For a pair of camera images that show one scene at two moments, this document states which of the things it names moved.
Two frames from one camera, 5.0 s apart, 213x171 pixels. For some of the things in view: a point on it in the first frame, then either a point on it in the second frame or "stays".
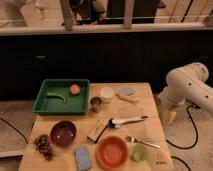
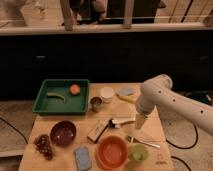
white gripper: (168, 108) -> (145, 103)
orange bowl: (112, 152) stays
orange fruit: (75, 89) stays
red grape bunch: (43, 144) stays
